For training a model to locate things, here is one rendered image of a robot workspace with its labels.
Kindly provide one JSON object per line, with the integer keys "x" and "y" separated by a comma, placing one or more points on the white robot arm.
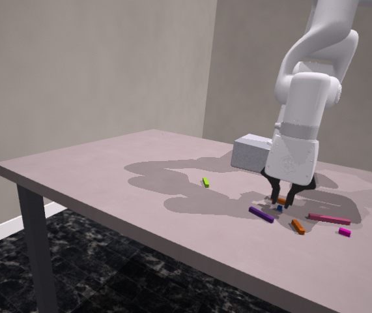
{"x": 328, "y": 37}

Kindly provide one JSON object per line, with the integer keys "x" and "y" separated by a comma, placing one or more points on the purple rod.
{"x": 261, "y": 214}

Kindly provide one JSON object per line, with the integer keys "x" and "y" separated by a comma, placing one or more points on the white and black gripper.
{"x": 291, "y": 161}

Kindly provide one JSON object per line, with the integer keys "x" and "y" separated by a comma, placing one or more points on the lime green rod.
{"x": 206, "y": 184}

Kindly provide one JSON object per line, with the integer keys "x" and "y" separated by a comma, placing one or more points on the orange rectangular bar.
{"x": 298, "y": 227}
{"x": 282, "y": 201}

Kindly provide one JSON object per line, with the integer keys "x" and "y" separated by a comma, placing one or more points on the pink rod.
{"x": 329, "y": 219}

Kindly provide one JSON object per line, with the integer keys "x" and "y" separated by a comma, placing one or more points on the small magenta block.
{"x": 344, "y": 232}

